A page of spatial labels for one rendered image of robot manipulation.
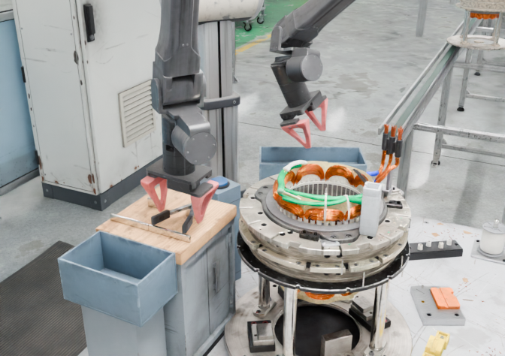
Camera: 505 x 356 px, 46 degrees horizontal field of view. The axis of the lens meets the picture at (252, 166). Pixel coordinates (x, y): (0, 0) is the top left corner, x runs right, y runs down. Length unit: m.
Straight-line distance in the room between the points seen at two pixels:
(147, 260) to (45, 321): 1.64
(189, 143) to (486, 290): 0.87
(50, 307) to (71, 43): 1.30
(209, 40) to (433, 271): 0.79
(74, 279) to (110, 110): 2.35
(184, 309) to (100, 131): 2.29
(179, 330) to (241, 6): 0.73
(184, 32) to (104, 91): 2.39
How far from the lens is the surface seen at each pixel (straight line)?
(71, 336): 2.59
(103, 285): 1.03
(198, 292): 1.16
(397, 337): 1.31
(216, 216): 1.15
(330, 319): 1.36
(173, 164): 1.03
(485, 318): 1.45
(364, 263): 1.04
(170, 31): 0.93
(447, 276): 1.56
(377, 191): 1.01
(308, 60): 1.27
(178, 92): 0.98
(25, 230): 3.42
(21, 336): 2.66
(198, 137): 0.94
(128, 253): 1.12
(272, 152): 1.47
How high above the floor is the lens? 1.63
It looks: 24 degrees down
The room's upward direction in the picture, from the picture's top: straight up
